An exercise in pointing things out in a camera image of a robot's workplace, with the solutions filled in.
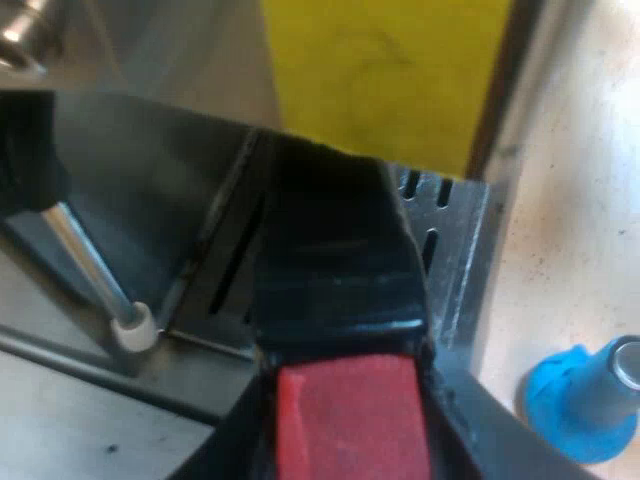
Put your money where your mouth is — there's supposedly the filter holder with red-ended handle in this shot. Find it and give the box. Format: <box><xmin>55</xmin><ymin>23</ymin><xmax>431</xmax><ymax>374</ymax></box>
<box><xmin>252</xmin><ymin>133</ymin><xmax>437</xmax><ymax>480</ymax></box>

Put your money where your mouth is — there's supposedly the bright blue tamper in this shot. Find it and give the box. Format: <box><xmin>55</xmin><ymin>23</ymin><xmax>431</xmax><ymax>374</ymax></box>
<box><xmin>522</xmin><ymin>335</ymin><xmax>640</xmax><ymax>465</ymax></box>

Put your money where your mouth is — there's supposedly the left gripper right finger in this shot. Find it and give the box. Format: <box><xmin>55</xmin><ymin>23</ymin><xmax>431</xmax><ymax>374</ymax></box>
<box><xmin>418</xmin><ymin>344</ymin><xmax>640</xmax><ymax>480</ymax></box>

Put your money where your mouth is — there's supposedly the metal block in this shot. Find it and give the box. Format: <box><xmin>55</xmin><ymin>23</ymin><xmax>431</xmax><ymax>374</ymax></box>
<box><xmin>0</xmin><ymin>322</ymin><xmax>256</xmax><ymax>480</ymax></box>

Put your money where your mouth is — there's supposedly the steel espresso machine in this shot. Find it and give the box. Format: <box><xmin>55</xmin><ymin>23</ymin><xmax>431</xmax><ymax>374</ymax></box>
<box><xmin>0</xmin><ymin>0</ymin><xmax>544</xmax><ymax>396</ymax></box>

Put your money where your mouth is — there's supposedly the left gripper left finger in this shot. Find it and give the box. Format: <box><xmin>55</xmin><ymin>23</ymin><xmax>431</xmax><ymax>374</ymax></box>
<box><xmin>210</xmin><ymin>367</ymin><xmax>282</xmax><ymax>480</ymax></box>

